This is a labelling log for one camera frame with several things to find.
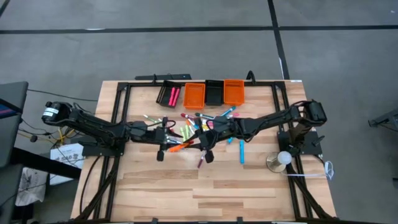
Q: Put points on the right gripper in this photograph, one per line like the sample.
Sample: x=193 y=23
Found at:
x=217 y=133

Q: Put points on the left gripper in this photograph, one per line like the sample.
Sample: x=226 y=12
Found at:
x=155 y=135

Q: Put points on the orange highlighter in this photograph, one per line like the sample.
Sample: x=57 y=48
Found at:
x=178 y=147

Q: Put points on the green highlighter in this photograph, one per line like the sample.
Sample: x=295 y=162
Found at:
x=187 y=129
x=183 y=133

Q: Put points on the blue highlighter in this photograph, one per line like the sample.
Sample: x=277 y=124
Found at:
x=242 y=152
x=229 y=140

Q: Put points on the light green cap marker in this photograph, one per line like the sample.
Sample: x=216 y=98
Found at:
x=148 y=117

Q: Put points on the dark teal cap marker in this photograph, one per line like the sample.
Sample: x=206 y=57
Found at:
x=203 y=115

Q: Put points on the dark red marker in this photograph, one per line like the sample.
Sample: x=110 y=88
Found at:
x=186 y=115

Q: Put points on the pink highlighter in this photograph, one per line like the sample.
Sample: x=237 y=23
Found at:
x=172 y=96
x=176 y=97

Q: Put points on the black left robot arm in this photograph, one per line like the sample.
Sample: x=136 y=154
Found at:
x=93 y=126

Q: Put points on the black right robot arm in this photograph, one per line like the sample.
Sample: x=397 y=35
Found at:
x=267 y=121

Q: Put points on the yellow cap white marker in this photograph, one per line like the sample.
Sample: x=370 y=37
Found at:
x=205 y=127

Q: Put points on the blue cap white marker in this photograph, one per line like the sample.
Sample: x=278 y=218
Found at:
x=195 y=126

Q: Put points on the plum cap long marker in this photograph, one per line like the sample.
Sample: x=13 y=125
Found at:
x=200 y=162

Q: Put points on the turquoise white marker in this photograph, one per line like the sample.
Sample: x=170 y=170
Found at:
x=229 y=111

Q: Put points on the pink slim marker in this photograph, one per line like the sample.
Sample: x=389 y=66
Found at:
x=234 y=114

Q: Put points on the black plastic mesh basket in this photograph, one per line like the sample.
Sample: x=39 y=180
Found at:
x=214 y=92
x=161 y=93

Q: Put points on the orange plastic mesh basket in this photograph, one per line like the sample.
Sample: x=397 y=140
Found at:
x=194 y=96
x=234 y=92

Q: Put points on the black power strip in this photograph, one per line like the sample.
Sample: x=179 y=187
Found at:
x=174 y=76

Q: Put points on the white bulb on brass base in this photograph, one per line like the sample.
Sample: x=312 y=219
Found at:
x=284 y=157

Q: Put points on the black metal bar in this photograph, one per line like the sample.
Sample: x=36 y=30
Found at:
x=46 y=163

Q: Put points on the white crumpled paper bag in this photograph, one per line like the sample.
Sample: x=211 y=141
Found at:
x=31 y=186

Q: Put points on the dark grey desk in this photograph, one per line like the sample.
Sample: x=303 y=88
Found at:
x=12 y=124

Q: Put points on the black tripod leg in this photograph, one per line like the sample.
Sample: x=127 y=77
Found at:
x=385 y=119

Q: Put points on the black frame clamp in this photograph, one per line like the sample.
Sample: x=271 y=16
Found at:
x=154 y=80
x=248 y=76

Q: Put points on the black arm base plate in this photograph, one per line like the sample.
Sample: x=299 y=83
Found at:
x=102 y=151
x=311 y=140

